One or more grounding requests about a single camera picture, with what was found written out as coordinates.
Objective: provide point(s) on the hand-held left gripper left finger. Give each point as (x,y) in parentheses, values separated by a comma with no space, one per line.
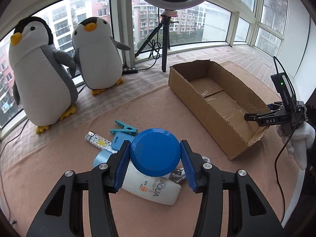
(122,163)

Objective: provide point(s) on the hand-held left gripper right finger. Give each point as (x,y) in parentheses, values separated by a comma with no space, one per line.
(188,167)

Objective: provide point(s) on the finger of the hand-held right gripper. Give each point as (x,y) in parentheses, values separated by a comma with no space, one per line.
(274,106)
(254,117)

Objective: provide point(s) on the white charger plug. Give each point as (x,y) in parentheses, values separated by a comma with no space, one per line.
(178,177)

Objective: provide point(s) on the blue round lid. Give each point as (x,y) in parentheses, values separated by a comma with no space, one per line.
(154,150)

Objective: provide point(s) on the cardboard box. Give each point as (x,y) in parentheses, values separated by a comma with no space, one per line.
(222,98)

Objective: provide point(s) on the white lotion bottle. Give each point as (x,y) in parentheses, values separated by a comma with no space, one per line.
(150,190)

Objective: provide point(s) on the person's right hand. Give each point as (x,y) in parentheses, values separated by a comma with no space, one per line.
(301,140)

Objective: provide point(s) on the blue tag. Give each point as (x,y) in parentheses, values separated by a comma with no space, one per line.
(121,138)

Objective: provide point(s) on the patterned lighter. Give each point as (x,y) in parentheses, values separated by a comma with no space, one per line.
(97,142)

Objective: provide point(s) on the teal clothespin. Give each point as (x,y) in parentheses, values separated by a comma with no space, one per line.
(126,127)

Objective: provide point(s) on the checked beige cloth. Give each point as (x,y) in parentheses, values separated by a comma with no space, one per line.
(148,79)

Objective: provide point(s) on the small penguin plush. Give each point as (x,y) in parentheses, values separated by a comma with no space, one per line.
(98,59)

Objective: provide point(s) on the black tripod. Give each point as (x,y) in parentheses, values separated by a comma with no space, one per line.
(165,54)

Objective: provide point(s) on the large penguin plush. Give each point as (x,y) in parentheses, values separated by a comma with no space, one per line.
(42,79)

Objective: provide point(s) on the white window frame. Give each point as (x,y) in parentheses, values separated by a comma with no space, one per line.
(121,17)

